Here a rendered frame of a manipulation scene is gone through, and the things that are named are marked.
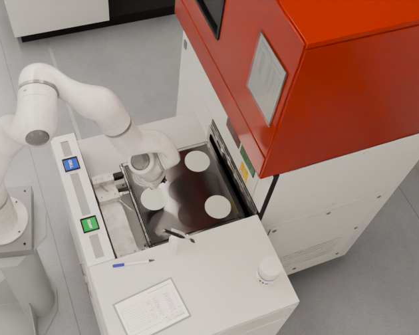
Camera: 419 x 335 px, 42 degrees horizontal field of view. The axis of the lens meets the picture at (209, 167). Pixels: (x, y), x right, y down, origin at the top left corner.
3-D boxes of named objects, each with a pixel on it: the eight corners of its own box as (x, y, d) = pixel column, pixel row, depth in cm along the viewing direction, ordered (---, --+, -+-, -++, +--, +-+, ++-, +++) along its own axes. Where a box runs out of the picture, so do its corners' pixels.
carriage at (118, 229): (111, 177, 211) (111, 173, 209) (140, 260, 194) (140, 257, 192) (91, 183, 209) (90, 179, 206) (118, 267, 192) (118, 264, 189)
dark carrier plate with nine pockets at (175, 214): (206, 145, 219) (206, 144, 219) (239, 217, 203) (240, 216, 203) (124, 167, 209) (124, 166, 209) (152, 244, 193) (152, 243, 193)
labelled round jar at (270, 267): (270, 264, 186) (276, 252, 178) (279, 282, 183) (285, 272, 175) (251, 270, 184) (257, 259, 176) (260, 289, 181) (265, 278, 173)
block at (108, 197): (118, 193, 205) (117, 189, 202) (120, 200, 203) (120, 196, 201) (96, 198, 202) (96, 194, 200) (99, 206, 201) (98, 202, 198)
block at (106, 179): (112, 175, 208) (111, 171, 206) (114, 183, 207) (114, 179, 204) (91, 181, 206) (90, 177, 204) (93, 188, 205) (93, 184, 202)
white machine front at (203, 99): (183, 77, 248) (190, 8, 214) (257, 230, 209) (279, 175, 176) (177, 79, 247) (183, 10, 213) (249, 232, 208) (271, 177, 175)
